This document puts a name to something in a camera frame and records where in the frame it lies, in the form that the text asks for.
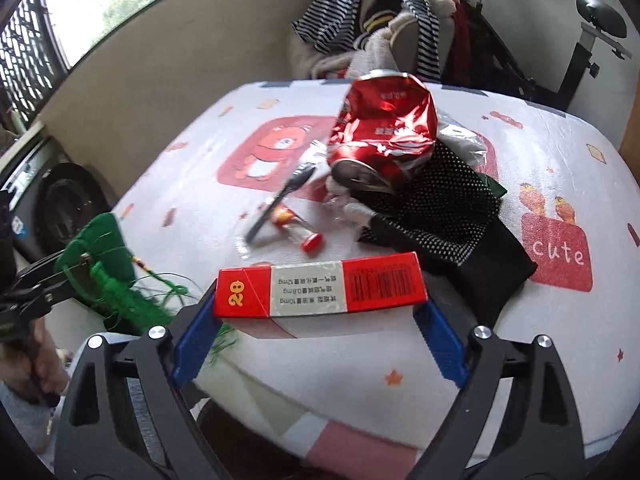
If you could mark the red cigarette box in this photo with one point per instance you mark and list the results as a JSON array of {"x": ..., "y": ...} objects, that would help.
[{"x": 310, "y": 285}]

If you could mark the dark brown bin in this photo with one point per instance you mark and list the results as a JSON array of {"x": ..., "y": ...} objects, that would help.
[{"x": 235, "y": 445}]

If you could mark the wrapped black plastic fork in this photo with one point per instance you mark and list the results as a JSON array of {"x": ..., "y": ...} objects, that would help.
[{"x": 285, "y": 195}]

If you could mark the black cloth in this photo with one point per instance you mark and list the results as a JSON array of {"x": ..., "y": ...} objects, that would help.
[{"x": 495, "y": 275}]

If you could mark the black window grille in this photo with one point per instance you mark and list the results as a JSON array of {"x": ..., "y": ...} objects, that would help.
[{"x": 25, "y": 55}]

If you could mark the wooden panel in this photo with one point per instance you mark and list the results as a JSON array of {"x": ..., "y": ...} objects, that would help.
[{"x": 632, "y": 135}]

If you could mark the cream fleece blanket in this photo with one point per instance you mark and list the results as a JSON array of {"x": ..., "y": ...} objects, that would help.
[{"x": 370, "y": 55}]

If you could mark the black garment with yellow stripes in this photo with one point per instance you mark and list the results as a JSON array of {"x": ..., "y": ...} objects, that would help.
[{"x": 380, "y": 10}]

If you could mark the person's left hand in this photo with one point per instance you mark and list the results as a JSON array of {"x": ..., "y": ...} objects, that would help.
[{"x": 35, "y": 360}]

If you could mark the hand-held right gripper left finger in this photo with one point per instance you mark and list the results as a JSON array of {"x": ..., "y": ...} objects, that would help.
[{"x": 192, "y": 345}]

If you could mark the window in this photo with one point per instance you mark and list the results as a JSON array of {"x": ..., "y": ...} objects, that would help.
[{"x": 100, "y": 0}]

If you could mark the green net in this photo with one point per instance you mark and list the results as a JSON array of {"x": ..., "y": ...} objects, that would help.
[{"x": 105, "y": 240}]

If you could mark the washing machine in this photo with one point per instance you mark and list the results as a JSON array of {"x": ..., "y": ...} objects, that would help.
[{"x": 65, "y": 200}]

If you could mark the black dotted glove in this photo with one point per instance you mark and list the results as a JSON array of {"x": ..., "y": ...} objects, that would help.
[{"x": 445, "y": 205}]

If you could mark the black exercise bike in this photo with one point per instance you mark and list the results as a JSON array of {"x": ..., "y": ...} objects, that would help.
[{"x": 575, "y": 70}]

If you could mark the red cloth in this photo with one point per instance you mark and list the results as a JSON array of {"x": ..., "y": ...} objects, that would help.
[{"x": 462, "y": 35}]

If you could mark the small red-capped bottle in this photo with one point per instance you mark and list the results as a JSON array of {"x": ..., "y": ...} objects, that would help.
[{"x": 295, "y": 227}]

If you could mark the striped shirt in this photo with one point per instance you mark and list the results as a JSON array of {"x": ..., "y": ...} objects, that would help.
[{"x": 330, "y": 10}]

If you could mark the crushed red can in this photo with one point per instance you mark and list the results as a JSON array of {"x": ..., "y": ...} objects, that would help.
[{"x": 385, "y": 125}]

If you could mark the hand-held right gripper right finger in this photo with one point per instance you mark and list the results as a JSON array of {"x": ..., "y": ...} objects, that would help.
[{"x": 445, "y": 345}]

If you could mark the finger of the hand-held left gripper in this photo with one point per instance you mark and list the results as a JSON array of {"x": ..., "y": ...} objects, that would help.
[
  {"x": 25, "y": 307},
  {"x": 45, "y": 267}
]

